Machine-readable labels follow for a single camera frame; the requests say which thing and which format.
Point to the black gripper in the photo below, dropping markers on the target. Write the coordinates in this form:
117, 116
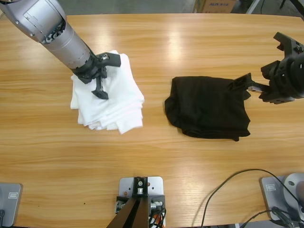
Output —
287, 78
89, 71

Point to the white shirt pile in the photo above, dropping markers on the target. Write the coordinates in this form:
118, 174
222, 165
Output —
114, 107

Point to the black polo shirt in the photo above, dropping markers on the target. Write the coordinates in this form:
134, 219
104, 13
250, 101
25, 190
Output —
202, 107

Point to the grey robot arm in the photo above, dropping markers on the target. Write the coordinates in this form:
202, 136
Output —
47, 23

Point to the grey metal stand leg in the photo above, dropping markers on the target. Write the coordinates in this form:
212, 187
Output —
253, 6

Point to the white printed cardboard box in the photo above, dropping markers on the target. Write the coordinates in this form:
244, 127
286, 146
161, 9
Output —
213, 6

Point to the black tripod leg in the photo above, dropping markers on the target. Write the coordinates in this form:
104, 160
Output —
294, 4

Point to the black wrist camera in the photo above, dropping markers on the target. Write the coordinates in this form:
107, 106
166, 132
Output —
285, 40
114, 59

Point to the white mount block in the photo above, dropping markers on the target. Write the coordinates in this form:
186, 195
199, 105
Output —
155, 185

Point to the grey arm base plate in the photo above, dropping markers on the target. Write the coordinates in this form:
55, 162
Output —
10, 202
275, 192

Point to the black metal corner bracket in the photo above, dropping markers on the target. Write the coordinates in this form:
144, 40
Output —
158, 204
121, 204

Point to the dark camera post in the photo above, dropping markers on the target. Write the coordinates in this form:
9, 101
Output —
133, 213

